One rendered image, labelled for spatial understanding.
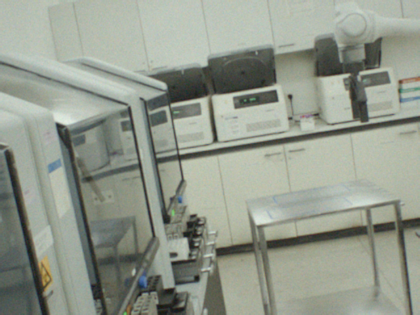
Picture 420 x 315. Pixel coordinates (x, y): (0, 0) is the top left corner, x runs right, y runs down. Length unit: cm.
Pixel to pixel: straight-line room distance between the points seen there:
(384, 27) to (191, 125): 258
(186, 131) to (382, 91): 151
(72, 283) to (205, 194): 338
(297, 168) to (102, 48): 184
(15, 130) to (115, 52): 377
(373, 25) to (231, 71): 278
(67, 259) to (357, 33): 119
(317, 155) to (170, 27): 154
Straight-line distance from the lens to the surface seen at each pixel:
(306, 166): 433
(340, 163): 436
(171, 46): 456
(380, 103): 438
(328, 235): 453
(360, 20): 184
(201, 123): 426
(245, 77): 467
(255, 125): 427
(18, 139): 89
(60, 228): 100
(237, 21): 453
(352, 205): 236
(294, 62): 488
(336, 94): 430
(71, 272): 102
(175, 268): 202
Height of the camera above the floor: 146
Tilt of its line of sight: 8 degrees down
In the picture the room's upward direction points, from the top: 10 degrees counter-clockwise
